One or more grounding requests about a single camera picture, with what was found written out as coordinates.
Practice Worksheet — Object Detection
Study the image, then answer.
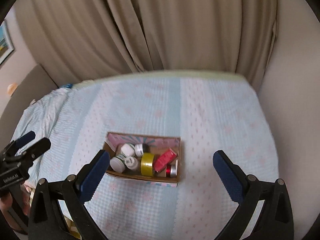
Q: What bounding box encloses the white pill bottle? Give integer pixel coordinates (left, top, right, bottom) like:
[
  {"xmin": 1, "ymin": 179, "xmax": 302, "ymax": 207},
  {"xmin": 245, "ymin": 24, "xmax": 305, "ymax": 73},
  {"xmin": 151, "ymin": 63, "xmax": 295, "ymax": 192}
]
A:
[{"xmin": 124, "ymin": 156, "xmax": 140, "ymax": 171}]

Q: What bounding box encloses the small orange plush toy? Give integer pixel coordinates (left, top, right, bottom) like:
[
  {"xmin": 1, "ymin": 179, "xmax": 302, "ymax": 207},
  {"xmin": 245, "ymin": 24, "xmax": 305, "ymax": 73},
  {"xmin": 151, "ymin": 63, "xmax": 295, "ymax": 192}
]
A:
[{"xmin": 7, "ymin": 82, "xmax": 18, "ymax": 96}]

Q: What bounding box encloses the light blue crumpled blanket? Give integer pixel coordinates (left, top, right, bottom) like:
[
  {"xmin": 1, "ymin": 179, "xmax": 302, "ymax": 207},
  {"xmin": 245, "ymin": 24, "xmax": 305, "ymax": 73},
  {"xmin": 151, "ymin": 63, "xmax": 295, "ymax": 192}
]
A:
[{"xmin": 12, "ymin": 88, "xmax": 75, "ymax": 186}]

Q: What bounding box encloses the green jar white lid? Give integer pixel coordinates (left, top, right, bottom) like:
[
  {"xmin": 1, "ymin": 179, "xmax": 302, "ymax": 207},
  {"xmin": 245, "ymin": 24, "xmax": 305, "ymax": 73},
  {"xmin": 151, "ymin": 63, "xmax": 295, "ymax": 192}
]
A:
[{"xmin": 110, "ymin": 153, "xmax": 127, "ymax": 173}]

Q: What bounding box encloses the red rectangular box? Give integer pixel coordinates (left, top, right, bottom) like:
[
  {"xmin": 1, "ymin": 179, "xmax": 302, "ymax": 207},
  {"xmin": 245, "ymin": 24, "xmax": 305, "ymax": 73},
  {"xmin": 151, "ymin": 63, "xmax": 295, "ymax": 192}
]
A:
[{"xmin": 153, "ymin": 148, "xmax": 177, "ymax": 173}]

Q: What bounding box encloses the yellow tape roll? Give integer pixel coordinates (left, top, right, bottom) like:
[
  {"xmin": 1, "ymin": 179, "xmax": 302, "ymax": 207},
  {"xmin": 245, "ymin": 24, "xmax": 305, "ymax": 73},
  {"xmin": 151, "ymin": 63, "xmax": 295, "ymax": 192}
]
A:
[{"xmin": 140, "ymin": 153, "xmax": 155, "ymax": 177}]

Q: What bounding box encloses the beige curtain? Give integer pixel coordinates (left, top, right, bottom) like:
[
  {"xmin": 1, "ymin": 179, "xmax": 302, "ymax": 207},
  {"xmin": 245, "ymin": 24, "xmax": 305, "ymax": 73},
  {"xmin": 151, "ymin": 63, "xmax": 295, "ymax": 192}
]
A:
[{"xmin": 15, "ymin": 0, "xmax": 277, "ymax": 89}]

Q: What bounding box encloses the person left hand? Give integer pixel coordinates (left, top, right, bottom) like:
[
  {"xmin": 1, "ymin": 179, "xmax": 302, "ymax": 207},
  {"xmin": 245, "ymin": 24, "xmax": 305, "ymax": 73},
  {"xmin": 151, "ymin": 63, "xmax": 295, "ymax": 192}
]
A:
[{"xmin": 1, "ymin": 192, "xmax": 30, "ymax": 232}]

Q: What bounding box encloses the framed wall picture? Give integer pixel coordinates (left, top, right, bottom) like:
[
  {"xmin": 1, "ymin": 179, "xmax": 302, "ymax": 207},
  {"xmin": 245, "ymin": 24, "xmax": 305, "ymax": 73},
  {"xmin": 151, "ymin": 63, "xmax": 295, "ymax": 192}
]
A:
[{"xmin": 0, "ymin": 20, "xmax": 15, "ymax": 65}]

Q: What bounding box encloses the white earbud case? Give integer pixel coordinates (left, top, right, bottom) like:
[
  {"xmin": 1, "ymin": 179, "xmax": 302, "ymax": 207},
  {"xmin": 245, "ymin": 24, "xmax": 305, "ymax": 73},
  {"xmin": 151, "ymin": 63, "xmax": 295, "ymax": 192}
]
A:
[{"xmin": 120, "ymin": 143, "xmax": 136, "ymax": 157}]

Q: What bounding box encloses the small black white jar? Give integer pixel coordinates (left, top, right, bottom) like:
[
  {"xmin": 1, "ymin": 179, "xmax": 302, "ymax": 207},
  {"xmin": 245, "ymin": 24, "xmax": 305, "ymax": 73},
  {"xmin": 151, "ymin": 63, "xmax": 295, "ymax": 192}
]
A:
[{"xmin": 135, "ymin": 144, "xmax": 150, "ymax": 158}]

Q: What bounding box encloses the open cardboard box pink lining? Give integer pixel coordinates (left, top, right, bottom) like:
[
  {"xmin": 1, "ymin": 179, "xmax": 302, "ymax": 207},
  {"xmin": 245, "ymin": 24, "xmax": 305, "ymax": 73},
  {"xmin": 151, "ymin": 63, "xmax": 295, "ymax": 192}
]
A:
[{"xmin": 104, "ymin": 132, "xmax": 181, "ymax": 187}]

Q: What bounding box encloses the small red metal tin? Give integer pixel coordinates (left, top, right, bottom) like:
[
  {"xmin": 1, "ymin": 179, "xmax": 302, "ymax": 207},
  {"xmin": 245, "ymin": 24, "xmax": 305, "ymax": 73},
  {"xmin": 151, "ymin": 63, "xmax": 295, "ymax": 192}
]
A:
[{"xmin": 165, "ymin": 164, "xmax": 177, "ymax": 178}]

